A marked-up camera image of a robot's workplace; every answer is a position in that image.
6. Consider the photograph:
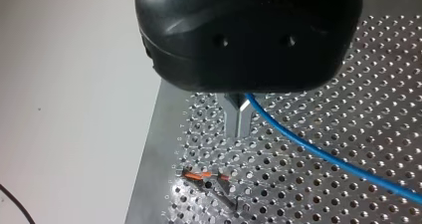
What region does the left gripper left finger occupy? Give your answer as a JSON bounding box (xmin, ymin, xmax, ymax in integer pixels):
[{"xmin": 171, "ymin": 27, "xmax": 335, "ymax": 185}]
[{"xmin": 217, "ymin": 93, "xmax": 241, "ymax": 139}]

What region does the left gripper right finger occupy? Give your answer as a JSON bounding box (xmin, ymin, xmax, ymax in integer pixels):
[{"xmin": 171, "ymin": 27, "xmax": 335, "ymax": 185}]
[{"xmin": 238, "ymin": 98, "xmax": 257, "ymax": 138}]

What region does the blue cable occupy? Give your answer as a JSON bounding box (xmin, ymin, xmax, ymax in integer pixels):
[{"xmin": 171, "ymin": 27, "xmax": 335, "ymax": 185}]
[{"xmin": 244, "ymin": 93, "xmax": 422, "ymax": 206}]

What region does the metal post with orange clip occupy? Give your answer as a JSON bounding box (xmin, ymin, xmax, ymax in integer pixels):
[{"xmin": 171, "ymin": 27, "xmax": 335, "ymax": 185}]
[{"xmin": 181, "ymin": 166, "xmax": 251, "ymax": 215}]

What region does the black cable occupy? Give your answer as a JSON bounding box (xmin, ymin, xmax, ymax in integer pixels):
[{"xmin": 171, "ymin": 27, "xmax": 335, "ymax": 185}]
[{"xmin": 0, "ymin": 183, "xmax": 36, "ymax": 224}]

